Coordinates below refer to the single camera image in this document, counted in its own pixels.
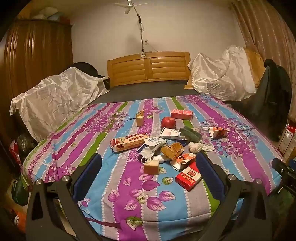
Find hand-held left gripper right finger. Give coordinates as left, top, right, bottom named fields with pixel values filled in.
left=192, top=152, right=272, bottom=241

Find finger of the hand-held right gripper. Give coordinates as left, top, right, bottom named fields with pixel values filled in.
left=272, top=158, right=289, bottom=173

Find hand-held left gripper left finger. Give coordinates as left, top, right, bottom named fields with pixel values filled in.
left=25, top=153, right=103, bottom=241

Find red cigarette pack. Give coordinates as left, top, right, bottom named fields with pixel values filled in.
left=175, top=161, right=203, bottom=192

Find red white packet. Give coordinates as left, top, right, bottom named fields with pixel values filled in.
left=170, top=153, right=197, bottom=171

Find torn orange white carton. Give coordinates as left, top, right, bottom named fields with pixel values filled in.
left=208, top=126, right=228, bottom=139

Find gold foil wrapper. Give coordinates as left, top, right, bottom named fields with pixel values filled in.
left=160, top=142, right=184, bottom=161

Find green cloth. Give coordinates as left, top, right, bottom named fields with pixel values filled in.
left=179, top=126, right=203, bottom=142

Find long orange biscuit box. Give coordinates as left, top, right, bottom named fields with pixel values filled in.
left=110, top=134, right=150, bottom=153

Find cake cube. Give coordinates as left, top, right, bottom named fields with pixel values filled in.
left=136, top=111, right=145, bottom=127
left=144, top=159, right=160, bottom=175

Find white blue pouch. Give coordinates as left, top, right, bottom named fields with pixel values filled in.
left=137, top=137, right=167, bottom=163

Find red white carton box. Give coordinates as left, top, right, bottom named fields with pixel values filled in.
left=277, top=120, right=296, bottom=160

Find floral striped bed sheet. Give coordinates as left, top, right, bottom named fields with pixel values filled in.
left=21, top=95, right=284, bottom=235

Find white medicine box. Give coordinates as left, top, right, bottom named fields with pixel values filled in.
left=159, top=128, right=188, bottom=141

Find dark jacket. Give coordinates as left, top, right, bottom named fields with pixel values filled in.
left=240, top=59, right=293, bottom=142

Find pink box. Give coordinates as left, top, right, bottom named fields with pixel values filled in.
left=171, top=109, right=193, bottom=121

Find red apple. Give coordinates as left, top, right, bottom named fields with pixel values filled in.
left=161, top=117, right=176, bottom=130

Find red bag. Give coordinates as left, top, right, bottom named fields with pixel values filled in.
left=9, top=140, right=22, bottom=166

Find white satin pillow left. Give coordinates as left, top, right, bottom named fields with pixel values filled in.
left=10, top=67, right=110, bottom=143

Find white satin pillow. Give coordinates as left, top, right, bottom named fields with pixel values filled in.
left=10, top=67, right=110, bottom=143
left=187, top=46, right=257, bottom=101

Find tan blanket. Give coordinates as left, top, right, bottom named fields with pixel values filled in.
left=244, top=47, right=266, bottom=87

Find white satin pillow right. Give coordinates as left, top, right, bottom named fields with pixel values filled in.
left=187, top=46, right=257, bottom=101

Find grey bed mattress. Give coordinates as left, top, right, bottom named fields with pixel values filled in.
left=89, top=80, right=199, bottom=103

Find wooden headboard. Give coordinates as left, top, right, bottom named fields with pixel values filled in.
left=107, top=51, right=191, bottom=88

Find brown wooden wardrobe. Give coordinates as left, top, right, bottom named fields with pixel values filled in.
left=3, top=19, right=74, bottom=102

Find beige patterned curtain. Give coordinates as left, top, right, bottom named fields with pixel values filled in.
left=229, top=1, right=295, bottom=84

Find bags on wardrobe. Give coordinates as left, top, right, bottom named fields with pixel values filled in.
left=31, top=6, right=71, bottom=23

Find white ceiling fan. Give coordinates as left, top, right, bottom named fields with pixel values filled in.
left=114, top=0, right=149, bottom=15

